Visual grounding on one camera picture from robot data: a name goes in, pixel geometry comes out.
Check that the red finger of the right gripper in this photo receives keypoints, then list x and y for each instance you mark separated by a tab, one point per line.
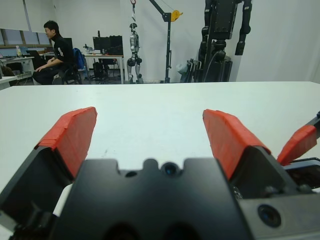
297	145

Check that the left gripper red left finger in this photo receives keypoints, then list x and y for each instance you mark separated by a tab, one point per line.
72	135

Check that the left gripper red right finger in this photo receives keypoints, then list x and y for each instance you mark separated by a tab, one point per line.
230	140

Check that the black office chair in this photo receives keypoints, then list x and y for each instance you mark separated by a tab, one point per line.
71	76

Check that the blue jacket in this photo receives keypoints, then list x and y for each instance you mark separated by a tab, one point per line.
79	60

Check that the folded black stands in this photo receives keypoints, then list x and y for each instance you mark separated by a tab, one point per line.
192	71

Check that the person in black clothes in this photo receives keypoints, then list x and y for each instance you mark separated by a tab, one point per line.
58	52

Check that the white side table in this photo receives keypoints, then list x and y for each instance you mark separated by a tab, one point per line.
6	82

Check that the pale green bag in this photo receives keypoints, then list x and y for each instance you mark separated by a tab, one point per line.
181	68

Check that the white office desk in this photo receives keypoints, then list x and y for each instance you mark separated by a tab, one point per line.
110	56

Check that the black laptop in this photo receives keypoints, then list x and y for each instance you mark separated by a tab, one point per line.
35	56

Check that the large black humanoid robot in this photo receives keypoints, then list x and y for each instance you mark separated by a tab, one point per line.
220	50

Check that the small black monitor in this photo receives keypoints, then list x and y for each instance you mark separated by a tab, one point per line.
68	43

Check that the long white desk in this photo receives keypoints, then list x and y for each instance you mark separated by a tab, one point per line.
17	58

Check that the wide black monitor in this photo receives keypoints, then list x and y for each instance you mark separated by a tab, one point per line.
101	43

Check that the black equipment case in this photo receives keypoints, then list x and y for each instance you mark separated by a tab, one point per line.
116	45

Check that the silver humanoid robot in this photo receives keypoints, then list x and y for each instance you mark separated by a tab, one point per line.
134	50

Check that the black gantry stand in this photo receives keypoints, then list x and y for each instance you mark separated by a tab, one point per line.
168	50

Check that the white roller blind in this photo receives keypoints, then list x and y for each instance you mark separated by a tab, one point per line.
15	15

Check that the yellow hoist winch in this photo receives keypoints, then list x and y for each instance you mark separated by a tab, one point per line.
176	16

